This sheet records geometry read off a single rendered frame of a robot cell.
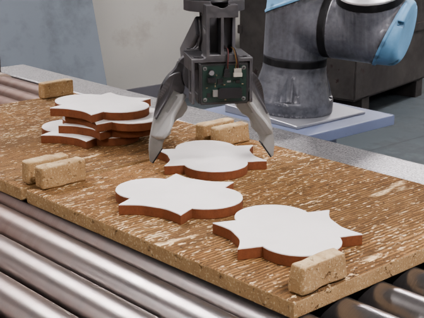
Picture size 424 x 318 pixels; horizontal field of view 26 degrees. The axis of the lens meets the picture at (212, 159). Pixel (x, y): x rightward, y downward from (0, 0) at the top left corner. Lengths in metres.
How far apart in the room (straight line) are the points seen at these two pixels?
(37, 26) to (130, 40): 0.94
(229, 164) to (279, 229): 0.23
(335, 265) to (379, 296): 0.06
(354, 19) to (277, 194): 0.60
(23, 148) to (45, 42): 3.71
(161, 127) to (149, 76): 4.73
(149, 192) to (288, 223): 0.17
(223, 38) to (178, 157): 0.17
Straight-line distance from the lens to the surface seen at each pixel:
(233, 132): 1.22
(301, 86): 1.64
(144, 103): 1.26
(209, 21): 1.05
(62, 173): 1.06
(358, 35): 1.57
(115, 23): 5.62
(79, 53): 5.03
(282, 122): 1.61
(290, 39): 1.62
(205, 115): 1.49
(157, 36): 5.83
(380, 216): 0.97
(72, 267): 0.91
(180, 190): 0.99
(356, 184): 1.07
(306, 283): 0.77
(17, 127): 1.35
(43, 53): 4.92
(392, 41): 1.56
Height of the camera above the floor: 1.25
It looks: 16 degrees down
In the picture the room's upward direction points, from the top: straight up
